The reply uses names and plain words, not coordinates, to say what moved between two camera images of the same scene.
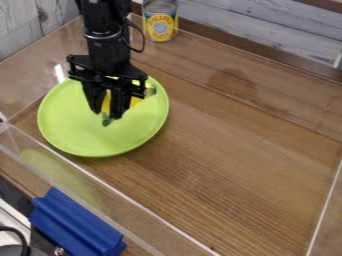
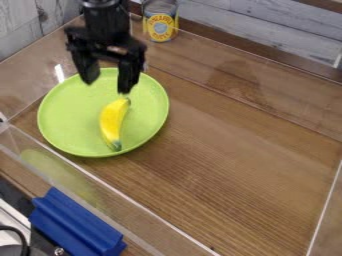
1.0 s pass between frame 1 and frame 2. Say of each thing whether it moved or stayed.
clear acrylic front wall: stayed
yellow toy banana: moved
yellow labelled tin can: stayed
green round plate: stayed
